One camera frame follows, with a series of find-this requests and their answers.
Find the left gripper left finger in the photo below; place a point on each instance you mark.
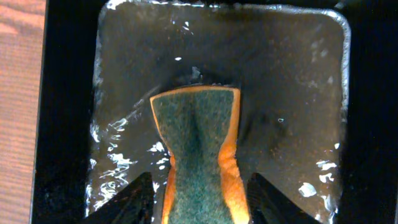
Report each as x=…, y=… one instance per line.
x=133, y=205

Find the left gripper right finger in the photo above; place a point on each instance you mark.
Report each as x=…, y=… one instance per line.
x=268, y=205

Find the green orange sponge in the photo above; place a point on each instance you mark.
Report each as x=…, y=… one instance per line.
x=199, y=127

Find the black rectangular tray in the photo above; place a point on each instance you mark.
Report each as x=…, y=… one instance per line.
x=318, y=104

